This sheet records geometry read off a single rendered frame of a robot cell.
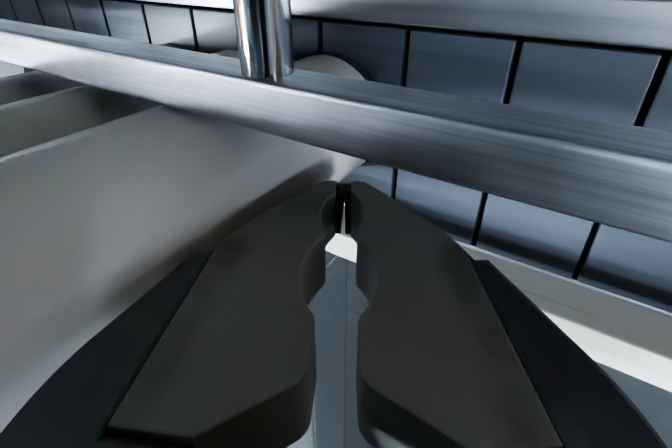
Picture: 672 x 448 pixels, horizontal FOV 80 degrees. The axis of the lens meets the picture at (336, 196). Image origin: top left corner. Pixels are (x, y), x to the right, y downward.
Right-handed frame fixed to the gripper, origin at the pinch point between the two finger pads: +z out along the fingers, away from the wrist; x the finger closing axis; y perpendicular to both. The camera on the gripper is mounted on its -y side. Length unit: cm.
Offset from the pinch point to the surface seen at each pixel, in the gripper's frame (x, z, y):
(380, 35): 1.2, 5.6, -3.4
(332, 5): -0.7, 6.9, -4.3
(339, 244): -0.2, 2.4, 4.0
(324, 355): -1.5, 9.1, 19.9
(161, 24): -10.0, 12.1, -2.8
